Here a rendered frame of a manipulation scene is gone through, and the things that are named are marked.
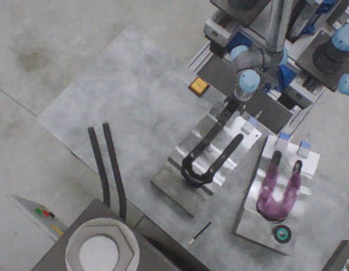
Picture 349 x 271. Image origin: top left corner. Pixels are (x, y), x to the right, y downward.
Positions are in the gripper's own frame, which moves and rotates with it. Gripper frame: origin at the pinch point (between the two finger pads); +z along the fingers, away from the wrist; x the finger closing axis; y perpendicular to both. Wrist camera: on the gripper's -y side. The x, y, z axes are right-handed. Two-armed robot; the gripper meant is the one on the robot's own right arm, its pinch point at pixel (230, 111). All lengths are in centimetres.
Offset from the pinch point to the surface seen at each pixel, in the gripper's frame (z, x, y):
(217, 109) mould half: 2.1, 5.8, -2.0
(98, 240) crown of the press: -114, -5, -73
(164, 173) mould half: 5.1, 5.2, -41.5
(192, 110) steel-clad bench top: 11.1, 15.6, -7.2
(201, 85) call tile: 7.4, 20.2, 4.6
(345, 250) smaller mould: 4, -79, -16
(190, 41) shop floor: 91, 63, 61
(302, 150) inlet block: 3.0, -37.3, 8.4
